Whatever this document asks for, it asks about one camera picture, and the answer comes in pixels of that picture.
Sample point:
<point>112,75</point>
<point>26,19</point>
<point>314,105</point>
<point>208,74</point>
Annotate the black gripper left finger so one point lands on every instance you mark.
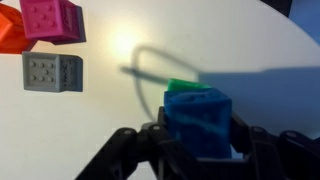
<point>133,156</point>

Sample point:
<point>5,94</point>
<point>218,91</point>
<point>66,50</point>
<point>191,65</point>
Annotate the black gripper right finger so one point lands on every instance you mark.
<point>283,156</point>

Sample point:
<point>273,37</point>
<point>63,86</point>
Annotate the blue block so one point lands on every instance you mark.
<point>198,123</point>

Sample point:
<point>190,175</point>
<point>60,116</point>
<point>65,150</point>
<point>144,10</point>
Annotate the green block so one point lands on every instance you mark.
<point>181,85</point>

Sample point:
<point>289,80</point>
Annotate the grey block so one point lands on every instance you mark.
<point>45,71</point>

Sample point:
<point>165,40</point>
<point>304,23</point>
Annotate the magenta block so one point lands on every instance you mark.
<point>48,20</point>

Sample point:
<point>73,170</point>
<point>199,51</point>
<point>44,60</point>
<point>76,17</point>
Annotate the orange block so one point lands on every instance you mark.
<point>11,33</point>

